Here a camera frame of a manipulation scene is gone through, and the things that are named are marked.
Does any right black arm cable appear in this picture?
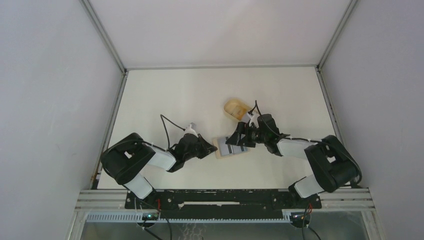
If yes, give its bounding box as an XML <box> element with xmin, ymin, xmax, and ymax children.
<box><xmin>247</xmin><ymin>100</ymin><xmax>363</xmax><ymax>240</ymax></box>

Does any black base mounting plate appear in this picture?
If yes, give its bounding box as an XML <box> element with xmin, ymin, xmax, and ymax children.
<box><xmin>124</xmin><ymin>189</ymin><xmax>322</xmax><ymax>218</ymax></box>

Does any right circuit board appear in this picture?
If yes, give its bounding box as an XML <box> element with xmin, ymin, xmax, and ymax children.
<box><xmin>290</xmin><ymin>214</ymin><xmax>311</xmax><ymax>222</ymax></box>

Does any aluminium front frame rail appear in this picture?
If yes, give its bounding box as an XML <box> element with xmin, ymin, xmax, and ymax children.
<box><xmin>74</xmin><ymin>188</ymin><xmax>376</xmax><ymax>212</ymax></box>

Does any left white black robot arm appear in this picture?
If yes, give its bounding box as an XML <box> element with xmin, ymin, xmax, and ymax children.
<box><xmin>100</xmin><ymin>132</ymin><xmax>218</xmax><ymax>209</ymax></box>

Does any left green circuit board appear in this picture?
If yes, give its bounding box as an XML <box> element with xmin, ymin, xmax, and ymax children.
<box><xmin>141</xmin><ymin>213</ymin><xmax>160</xmax><ymax>221</ymax></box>

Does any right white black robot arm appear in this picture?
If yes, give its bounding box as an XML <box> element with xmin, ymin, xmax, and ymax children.
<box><xmin>225</xmin><ymin>114</ymin><xmax>362</xmax><ymax>208</ymax></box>

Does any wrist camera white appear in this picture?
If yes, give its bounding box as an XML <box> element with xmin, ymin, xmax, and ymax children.
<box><xmin>247</xmin><ymin>111</ymin><xmax>260</xmax><ymax>128</ymax></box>
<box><xmin>184</xmin><ymin>122</ymin><xmax>198</xmax><ymax>136</ymax></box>

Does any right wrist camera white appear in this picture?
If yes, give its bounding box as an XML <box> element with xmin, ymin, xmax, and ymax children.
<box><xmin>247</xmin><ymin>111</ymin><xmax>260</xmax><ymax>128</ymax></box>

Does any beige leather card holder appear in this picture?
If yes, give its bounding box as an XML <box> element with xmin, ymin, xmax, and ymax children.
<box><xmin>211</xmin><ymin>135</ymin><xmax>249</xmax><ymax>160</ymax></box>

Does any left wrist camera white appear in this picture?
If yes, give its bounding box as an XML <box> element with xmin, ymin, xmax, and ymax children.
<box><xmin>184</xmin><ymin>122</ymin><xmax>198</xmax><ymax>136</ymax></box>

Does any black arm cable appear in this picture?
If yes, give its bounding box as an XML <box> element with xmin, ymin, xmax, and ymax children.
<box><xmin>247</xmin><ymin>100</ymin><xmax>363</xmax><ymax>240</ymax></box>
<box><xmin>160</xmin><ymin>114</ymin><xmax>186</xmax><ymax>150</ymax></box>

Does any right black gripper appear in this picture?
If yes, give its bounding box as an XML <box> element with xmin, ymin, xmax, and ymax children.
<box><xmin>226</xmin><ymin>121</ymin><xmax>269</xmax><ymax>148</ymax></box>

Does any white slotted cable duct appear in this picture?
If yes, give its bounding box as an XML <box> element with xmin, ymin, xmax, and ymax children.
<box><xmin>85</xmin><ymin>212</ymin><xmax>292</xmax><ymax>223</ymax></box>

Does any beige oval plastic tray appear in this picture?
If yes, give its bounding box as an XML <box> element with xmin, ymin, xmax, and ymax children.
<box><xmin>223</xmin><ymin>98</ymin><xmax>252</xmax><ymax>123</ymax></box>

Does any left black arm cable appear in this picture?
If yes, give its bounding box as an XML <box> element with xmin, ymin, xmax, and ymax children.
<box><xmin>160</xmin><ymin>114</ymin><xmax>186</xmax><ymax>150</ymax></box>

